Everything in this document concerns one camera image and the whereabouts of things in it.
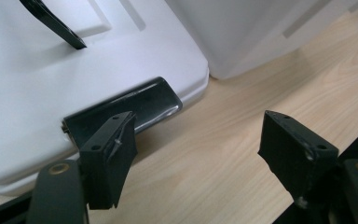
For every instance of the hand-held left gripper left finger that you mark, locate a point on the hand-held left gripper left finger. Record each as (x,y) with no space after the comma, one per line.
(105,174)

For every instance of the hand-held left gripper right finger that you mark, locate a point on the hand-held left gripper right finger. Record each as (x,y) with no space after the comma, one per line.
(292,155)

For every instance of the white plastic storage box lid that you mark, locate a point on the white plastic storage box lid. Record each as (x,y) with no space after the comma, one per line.
(74,77)

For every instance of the black plastic lid latch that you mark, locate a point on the black plastic lid latch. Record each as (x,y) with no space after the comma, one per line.
(149,99)

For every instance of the white plastic storage box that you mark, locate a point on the white plastic storage box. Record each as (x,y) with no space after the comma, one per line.
(245,31)

